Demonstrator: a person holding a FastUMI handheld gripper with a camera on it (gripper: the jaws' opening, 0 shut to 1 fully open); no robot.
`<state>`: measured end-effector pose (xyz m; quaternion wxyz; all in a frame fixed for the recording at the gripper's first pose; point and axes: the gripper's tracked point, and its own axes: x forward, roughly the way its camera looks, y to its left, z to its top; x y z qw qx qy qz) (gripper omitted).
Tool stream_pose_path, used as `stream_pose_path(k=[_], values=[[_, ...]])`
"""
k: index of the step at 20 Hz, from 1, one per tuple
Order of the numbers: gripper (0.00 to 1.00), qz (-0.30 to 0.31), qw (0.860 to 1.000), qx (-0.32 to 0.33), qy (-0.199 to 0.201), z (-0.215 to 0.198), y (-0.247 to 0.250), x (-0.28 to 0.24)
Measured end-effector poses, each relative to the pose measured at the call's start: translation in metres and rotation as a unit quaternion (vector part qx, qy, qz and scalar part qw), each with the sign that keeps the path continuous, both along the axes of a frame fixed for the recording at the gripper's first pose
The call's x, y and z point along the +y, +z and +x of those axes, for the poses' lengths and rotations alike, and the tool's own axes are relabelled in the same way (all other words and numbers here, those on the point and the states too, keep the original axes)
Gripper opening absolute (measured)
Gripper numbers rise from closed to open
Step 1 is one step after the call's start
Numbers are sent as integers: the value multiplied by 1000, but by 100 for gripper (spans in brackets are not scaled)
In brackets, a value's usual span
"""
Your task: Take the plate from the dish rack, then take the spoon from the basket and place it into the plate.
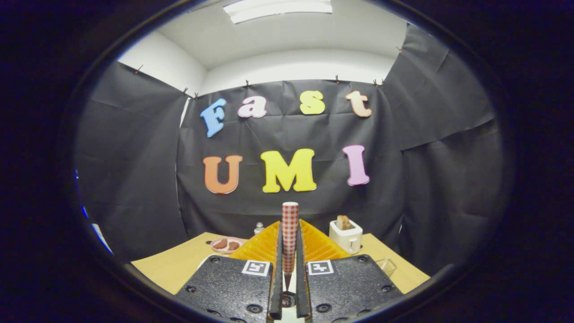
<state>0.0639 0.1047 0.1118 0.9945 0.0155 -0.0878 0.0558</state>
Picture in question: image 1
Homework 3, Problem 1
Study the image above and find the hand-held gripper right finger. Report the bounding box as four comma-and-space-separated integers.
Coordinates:
296, 219, 404, 323

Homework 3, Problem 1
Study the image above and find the ceiling light panel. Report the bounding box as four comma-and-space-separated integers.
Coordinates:
223, 0, 333, 24

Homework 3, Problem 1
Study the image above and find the pink plate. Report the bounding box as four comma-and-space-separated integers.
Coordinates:
210, 237, 246, 254

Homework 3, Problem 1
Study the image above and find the white toaster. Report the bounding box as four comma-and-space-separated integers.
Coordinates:
329, 219, 363, 255

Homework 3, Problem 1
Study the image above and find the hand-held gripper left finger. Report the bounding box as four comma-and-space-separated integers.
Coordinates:
174, 220, 284, 323

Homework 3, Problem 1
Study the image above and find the small wire basket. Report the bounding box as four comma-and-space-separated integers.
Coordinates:
376, 258, 398, 278

